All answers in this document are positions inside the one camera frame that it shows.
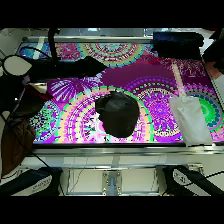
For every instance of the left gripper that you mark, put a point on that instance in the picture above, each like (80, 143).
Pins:
(91, 66)

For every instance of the dark grey garment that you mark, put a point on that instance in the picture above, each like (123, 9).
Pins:
(118, 115)

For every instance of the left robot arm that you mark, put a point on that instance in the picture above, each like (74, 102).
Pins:
(43, 68)

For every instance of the red garment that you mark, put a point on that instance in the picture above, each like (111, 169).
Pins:
(37, 93)

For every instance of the dark blue garment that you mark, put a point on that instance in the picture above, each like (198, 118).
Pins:
(176, 36)

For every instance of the brown garment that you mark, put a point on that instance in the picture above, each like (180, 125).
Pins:
(16, 146)

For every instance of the white garment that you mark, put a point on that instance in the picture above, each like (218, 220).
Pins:
(191, 123)

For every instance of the silver frame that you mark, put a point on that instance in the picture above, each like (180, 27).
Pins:
(116, 150)

